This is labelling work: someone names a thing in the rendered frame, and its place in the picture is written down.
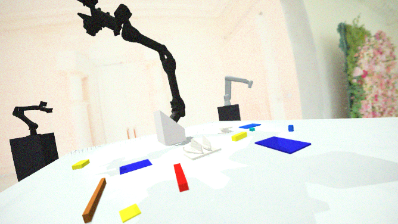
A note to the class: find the orange-brown long bar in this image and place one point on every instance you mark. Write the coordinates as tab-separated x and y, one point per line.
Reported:
91	206

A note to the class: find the red rectangular bar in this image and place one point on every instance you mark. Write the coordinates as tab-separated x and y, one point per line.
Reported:
180	177

